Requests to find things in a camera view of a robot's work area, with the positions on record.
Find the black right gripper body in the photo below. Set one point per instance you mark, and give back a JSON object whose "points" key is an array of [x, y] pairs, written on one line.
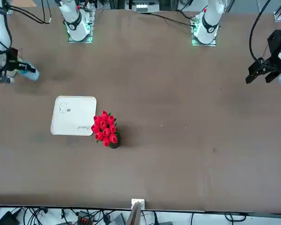
{"points": [[15, 61]]}

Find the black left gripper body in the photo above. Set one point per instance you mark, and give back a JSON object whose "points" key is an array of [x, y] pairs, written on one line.
{"points": [[275, 47]]}

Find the small blue cup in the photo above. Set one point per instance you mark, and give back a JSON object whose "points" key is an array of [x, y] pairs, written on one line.
{"points": [[31, 76]]}

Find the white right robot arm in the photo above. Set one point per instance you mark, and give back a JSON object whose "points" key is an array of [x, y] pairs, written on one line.
{"points": [[72, 23]]}

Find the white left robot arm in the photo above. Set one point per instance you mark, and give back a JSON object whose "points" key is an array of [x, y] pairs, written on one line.
{"points": [[209, 21]]}

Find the white rectangular tray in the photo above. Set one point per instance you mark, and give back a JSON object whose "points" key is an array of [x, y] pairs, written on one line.
{"points": [[72, 117]]}

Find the red tulip bouquet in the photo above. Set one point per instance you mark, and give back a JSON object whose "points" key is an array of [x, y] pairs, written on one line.
{"points": [[105, 131]]}

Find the black vase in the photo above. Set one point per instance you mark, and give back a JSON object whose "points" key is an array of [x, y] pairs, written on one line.
{"points": [[116, 144]]}

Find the black power adapter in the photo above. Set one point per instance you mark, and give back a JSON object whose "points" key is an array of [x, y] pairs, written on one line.
{"points": [[7, 219]]}

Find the orange and black device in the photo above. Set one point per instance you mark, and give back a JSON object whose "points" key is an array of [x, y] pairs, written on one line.
{"points": [[84, 219]]}

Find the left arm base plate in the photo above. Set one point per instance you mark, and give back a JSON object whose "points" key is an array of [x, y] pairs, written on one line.
{"points": [[214, 42]]}

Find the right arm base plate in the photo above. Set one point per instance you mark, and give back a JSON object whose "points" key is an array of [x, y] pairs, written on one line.
{"points": [[90, 28]]}

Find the white post bracket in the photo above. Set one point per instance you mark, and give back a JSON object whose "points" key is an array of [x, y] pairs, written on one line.
{"points": [[138, 201]]}

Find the upright camera post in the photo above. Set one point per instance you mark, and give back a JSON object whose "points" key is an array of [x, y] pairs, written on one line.
{"points": [[134, 215]]}

